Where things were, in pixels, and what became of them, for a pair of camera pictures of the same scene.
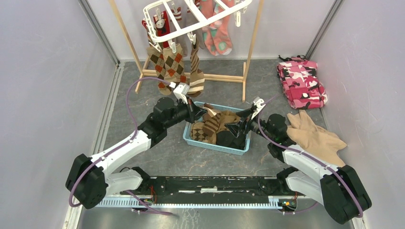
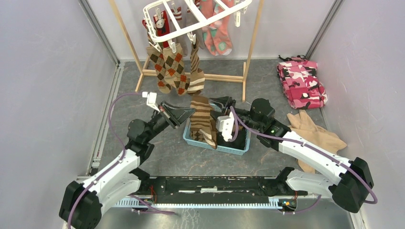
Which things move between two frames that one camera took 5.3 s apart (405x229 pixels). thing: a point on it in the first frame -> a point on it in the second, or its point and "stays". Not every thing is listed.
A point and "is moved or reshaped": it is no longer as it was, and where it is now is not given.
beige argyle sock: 174,65 stays
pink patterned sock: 218,36 stays
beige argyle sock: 156,56 stays
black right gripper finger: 245,112 -> 226,101
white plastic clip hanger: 167,20 stays
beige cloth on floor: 303,133 stays
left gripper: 195,113 -> 180,113
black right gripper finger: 234,128 -> 225,112
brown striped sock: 197,80 stays
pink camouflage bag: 302,88 stays
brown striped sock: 211,120 is moved or reshaped
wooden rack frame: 143,70 stays
